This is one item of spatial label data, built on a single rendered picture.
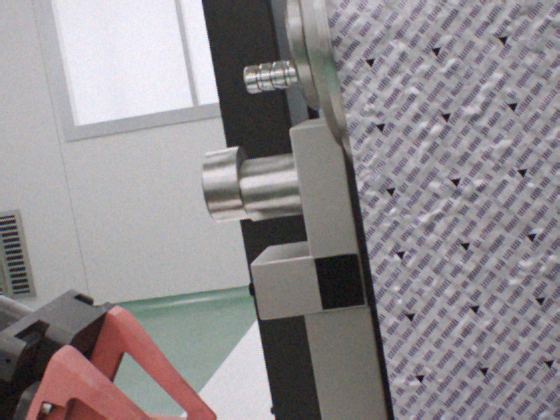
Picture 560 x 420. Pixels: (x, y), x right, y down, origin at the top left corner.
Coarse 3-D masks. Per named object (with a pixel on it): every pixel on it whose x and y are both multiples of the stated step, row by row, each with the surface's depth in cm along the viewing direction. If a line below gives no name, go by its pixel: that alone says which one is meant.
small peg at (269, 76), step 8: (264, 64) 56; (272, 64) 56; (280, 64) 56; (288, 64) 56; (248, 72) 56; (256, 72) 56; (264, 72) 56; (272, 72) 56; (280, 72) 56; (288, 72) 56; (248, 80) 56; (256, 80) 56; (264, 80) 56; (272, 80) 56; (280, 80) 56; (288, 80) 56; (296, 80) 56; (248, 88) 56; (256, 88) 56; (264, 88) 56; (272, 88) 56; (280, 88) 56
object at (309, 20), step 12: (300, 0) 51; (312, 0) 51; (312, 12) 51; (312, 24) 51; (312, 36) 51; (312, 48) 51; (312, 60) 52; (312, 72) 52; (324, 72) 52; (324, 84) 52; (324, 96) 52; (324, 108) 53; (336, 120) 54; (336, 132) 54
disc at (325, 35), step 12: (324, 0) 50; (324, 12) 50; (324, 24) 49; (324, 36) 50; (324, 48) 50; (324, 60) 50; (336, 60) 50; (336, 72) 50; (336, 84) 50; (336, 96) 50; (336, 108) 51; (348, 144) 52; (348, 156) 53
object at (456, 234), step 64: (384, 128) 51; (448, 128) 50; (512, 128) 50; (384, 192) 51; (448, 192) 51; (512, 192) 50; (384, 256) 52; (448, 256) 51; (512, 256) 51; (384, 320) 52; (448, 320) 52; (512, 320) 51; (448, 384) 52; (512, 384) 52
